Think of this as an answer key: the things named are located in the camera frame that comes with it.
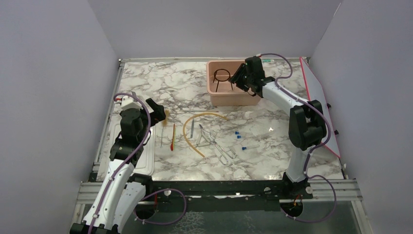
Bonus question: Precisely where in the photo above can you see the test tube brush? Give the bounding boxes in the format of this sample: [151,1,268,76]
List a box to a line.
[160,110,170,148]

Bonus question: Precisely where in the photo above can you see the black wire tripod stand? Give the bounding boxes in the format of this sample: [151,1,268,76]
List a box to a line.
[212,68,234,92]

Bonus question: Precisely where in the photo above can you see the pink plastic bin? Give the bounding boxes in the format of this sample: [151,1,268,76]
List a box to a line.
[206,60,261,106]

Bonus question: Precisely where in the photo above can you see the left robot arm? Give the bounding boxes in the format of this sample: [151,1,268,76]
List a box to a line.
[69,97,166,234]

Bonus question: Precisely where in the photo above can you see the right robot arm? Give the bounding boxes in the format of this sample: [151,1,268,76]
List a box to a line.
[229,56,332,198]

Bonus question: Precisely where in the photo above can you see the red yellow green spoon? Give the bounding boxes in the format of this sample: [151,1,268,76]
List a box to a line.
[170,124,176,151]

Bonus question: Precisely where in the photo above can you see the yellow rubber tube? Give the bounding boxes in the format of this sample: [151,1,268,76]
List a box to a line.
[182,112,230,158]

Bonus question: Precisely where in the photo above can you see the white plastic tray lid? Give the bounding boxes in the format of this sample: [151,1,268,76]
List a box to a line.
[106,121,156,176]

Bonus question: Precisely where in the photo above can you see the pink framed whiteboard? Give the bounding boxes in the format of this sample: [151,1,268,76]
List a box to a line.
[299,57,341,158]

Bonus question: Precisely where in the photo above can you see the metal crucible tongs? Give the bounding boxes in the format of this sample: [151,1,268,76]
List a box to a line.
[199,124,237,166]

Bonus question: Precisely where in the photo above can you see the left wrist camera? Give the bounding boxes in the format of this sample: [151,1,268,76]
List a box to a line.
[115,91,142,110]

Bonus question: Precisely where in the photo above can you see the black base frame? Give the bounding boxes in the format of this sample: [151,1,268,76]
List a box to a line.
[121,174,313,213]

